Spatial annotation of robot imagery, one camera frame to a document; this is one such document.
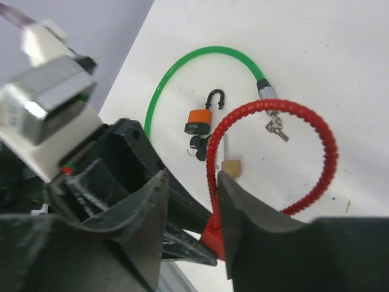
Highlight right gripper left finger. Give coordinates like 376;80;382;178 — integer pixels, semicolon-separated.
1;170;169;291

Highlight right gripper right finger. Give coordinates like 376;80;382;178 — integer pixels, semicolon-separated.
218;172;388;291

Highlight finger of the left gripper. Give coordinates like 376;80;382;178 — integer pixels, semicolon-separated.
162;229;218;266
60;118;213;235

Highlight red cable seal tag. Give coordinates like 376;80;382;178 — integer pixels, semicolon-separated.
200;99;339;260

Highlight black-headed key pair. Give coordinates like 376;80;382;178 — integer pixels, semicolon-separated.
187;135;211;161

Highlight brass padlock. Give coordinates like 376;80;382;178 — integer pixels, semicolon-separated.
216;134;242;179

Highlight orange black padlock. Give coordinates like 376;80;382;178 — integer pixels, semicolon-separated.
184;89;225;136

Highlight silver keys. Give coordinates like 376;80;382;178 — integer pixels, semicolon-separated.
265;111;289;142

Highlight green cable bike lock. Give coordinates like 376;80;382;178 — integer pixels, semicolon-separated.
143;46;278;144

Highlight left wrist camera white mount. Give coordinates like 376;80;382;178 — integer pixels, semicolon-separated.
1;22;102;183

